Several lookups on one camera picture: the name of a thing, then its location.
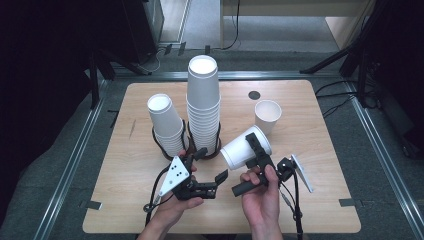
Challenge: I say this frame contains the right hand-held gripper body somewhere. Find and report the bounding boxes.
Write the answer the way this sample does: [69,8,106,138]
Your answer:
[231,153,315,198]

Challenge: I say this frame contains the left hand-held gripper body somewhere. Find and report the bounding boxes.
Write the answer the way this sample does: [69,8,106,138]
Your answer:
[158,154,218,202]

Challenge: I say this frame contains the black wire cup holder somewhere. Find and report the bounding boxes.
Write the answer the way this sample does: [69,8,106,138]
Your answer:
[151,119,223,160]

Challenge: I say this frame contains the white paper cup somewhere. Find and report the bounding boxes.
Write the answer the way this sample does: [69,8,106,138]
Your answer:
[219,124,273,171]
[254,99,283,136]

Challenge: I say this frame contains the tall stack of white cups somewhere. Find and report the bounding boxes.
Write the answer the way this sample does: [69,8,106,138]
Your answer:
[186,54,222,156]

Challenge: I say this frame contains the person's left hand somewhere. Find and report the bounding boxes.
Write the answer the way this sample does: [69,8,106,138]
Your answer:
[154,149,205,228]

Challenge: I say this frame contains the person's right hand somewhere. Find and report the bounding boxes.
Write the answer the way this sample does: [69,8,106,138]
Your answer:
[240,164,284,234]

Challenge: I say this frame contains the short stack of white cups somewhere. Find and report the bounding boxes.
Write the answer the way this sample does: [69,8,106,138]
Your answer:
[146,93,190,158]

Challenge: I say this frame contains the grey tape piece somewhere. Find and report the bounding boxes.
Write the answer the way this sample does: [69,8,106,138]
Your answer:
[79,199,103,211]
[338,197,364,208]

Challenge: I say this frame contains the black tripod stand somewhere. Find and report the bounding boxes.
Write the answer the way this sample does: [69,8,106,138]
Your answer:
[299,0,388,108]

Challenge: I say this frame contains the black stand legs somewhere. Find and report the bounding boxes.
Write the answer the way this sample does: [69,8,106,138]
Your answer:
[88,49,151,109]

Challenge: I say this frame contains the black cabinet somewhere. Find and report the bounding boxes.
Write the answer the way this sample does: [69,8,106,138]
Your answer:
[121,0,165,63]

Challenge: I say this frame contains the light wooden desk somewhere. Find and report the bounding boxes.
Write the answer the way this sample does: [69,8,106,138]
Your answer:
[219,0,378,51]

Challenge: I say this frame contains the dark curtain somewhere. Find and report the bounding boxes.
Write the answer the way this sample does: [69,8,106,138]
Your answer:
[0,0,96,218]

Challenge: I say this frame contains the left hand-held gripper cable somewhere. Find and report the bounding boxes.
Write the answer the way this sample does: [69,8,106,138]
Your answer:
[143,164,175,228]

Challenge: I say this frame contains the hand-held gripper cable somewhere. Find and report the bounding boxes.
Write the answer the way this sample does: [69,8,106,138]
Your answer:
[279,169,305,240]
[143,164,175,228]

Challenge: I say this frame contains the right hand-held gripper cable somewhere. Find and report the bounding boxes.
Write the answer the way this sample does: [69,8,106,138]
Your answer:
[279,169,305,240]

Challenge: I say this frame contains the aluminium floor rail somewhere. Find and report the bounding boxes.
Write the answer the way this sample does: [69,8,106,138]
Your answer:
[344,81,424,239]
[33,79,111,240]
[113,70,341,82]

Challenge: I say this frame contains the black floor cables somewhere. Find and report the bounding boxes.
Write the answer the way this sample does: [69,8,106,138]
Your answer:
[314,79,381,119]

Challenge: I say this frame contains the white floor cable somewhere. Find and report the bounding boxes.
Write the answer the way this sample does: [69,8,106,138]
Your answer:
[138,46,168,75]

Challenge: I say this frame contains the black hanging cable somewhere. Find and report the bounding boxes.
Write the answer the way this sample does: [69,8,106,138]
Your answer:
[221,0,242,51]

